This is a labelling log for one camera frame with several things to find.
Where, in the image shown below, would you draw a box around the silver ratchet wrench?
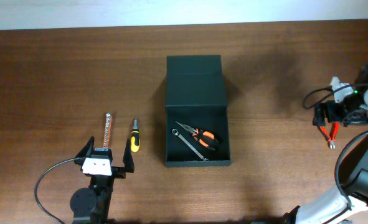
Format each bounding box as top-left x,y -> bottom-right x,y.
171,129 -> 208,161

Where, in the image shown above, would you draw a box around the red handled wire cutters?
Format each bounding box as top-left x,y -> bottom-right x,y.
317,122 -> 339,150

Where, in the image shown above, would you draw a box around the orange socket bit rail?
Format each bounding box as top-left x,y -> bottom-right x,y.
103,113 -> 112,148

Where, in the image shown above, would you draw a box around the orange black long-nose pliers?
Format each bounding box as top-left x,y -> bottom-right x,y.
176,121 -> 220,151

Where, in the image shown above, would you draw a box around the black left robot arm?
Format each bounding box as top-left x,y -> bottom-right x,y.
70,137 -> 134,224

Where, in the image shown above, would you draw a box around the yellow black stubby screwdriver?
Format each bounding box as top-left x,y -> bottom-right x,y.
130,119 -> 140,152

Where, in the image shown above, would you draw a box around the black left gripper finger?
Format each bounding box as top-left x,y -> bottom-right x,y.
75,136 -> 95,158
123,139 -> 134,173

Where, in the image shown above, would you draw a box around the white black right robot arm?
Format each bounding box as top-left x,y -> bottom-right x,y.
279,63 -> 368,224

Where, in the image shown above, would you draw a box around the black open gift box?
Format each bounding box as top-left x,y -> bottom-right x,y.
165,55 -> 231,167

